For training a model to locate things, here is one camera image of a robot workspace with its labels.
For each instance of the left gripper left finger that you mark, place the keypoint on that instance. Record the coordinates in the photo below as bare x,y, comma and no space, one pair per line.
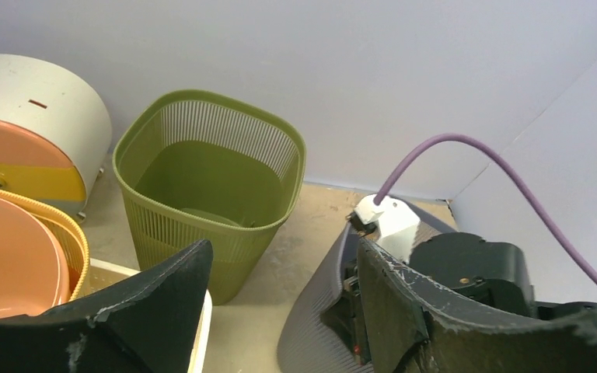
145,323

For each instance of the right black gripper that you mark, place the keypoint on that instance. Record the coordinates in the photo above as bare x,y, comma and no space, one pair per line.
491,273

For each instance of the yellow slatted bin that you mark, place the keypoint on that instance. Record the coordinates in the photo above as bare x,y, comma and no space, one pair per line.
71,237

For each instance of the white cylinder orange-yellow face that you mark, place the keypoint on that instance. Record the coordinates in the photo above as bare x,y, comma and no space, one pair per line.
54,133

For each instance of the orange plastic bucket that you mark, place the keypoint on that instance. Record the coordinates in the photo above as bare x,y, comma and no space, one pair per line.
34,274

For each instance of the grey slatted waste bin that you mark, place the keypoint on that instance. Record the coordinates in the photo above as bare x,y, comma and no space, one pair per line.
325,330

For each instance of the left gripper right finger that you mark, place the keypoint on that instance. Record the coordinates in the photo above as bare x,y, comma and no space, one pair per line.
415,324

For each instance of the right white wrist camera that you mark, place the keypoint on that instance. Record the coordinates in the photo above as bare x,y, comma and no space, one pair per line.
396,223

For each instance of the olive green slatted bin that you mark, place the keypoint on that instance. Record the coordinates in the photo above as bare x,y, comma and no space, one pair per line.
200,165

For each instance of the white perforated basket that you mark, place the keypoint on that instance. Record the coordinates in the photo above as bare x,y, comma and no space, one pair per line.
102,274

